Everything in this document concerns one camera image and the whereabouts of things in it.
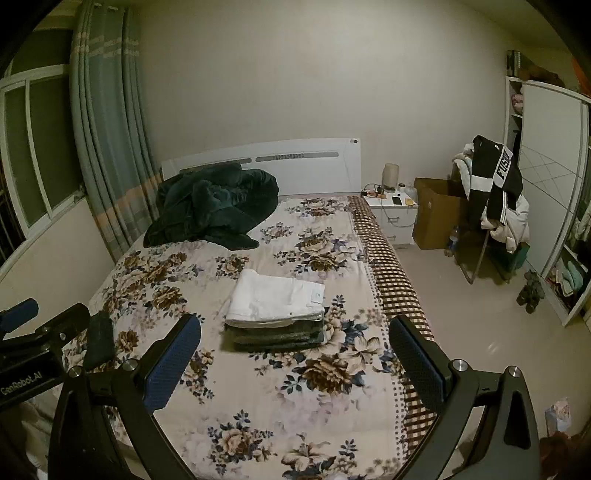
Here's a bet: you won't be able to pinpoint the white nightstand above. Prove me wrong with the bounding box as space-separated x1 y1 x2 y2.
361 191 419 251

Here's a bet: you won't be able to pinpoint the white framed window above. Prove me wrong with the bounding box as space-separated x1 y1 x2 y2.
0 65 89 252

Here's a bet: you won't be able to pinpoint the black and white jacket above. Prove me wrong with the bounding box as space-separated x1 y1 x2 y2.
470 135 525 223

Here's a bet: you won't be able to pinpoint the floral covered bed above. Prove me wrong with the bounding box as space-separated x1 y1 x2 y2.
28 196 416 480

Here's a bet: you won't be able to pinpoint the folded green fleece pants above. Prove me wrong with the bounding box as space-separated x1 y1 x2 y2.
226 325 326 354

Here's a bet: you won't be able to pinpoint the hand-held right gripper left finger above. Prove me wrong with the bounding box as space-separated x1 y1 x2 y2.
48 314 203 480

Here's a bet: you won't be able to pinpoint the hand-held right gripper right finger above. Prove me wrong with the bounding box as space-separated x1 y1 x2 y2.
389 315 540 480

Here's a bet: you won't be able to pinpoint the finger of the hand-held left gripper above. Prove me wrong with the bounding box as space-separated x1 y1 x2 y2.
0 303 92 354
0 298 40 334

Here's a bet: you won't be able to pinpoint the white wardrobe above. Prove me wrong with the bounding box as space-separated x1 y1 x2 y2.
504 48 591 328

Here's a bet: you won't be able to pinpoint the green bin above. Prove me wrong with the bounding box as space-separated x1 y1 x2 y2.
501 242 531 274

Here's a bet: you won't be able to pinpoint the white pants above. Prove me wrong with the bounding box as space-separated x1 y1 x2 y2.
225 269 326 329

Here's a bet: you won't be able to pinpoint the printed plastic bag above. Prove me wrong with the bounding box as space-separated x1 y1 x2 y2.
545 398 572 435

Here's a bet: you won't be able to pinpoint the pair of dark slippers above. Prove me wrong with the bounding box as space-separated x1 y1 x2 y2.
516 271 546 315

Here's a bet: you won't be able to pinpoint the brown checked bed sheet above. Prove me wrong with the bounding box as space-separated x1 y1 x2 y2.
346 195 444 462

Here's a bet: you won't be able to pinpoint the green striped curtain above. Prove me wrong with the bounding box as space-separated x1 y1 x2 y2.
69 0 163 265

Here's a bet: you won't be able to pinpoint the dark green quilt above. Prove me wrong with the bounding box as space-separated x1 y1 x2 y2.
143 164 280 252

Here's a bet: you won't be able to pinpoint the white bed headboard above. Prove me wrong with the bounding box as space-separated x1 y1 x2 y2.
161 137 363 198

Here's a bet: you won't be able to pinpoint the dark green folded cloth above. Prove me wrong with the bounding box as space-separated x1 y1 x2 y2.
83 311 115 371

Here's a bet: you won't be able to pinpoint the large cardboard box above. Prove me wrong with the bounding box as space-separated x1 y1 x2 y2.
412 178 474 252

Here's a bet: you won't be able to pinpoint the chair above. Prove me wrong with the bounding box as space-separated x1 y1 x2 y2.
455 164 529 285

